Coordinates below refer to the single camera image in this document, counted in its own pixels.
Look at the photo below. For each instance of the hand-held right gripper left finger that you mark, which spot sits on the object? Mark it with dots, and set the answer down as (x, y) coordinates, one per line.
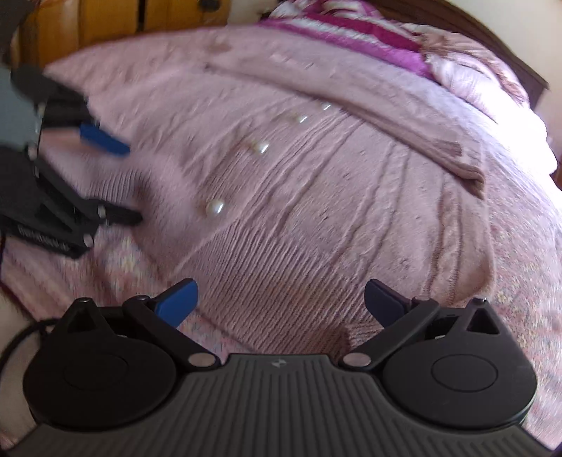
(178, 303)

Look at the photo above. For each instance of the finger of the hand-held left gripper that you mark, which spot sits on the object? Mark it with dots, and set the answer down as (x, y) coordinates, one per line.
(105, 140)
(118, 215)

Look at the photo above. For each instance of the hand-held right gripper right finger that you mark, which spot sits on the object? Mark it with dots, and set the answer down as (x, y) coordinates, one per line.
(382, 301)

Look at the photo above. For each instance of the wooden wardrobe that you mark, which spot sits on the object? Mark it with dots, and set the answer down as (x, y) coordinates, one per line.
(109, 17)

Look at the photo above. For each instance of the pink ruffled pillow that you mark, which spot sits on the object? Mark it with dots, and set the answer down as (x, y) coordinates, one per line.
(496, 61)

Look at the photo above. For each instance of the purple striped quilt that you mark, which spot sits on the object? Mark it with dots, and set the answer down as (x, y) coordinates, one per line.
(364, 30)

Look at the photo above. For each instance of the dark wooden headboard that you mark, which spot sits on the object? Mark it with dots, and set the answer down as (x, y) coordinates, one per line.
(518, 66)

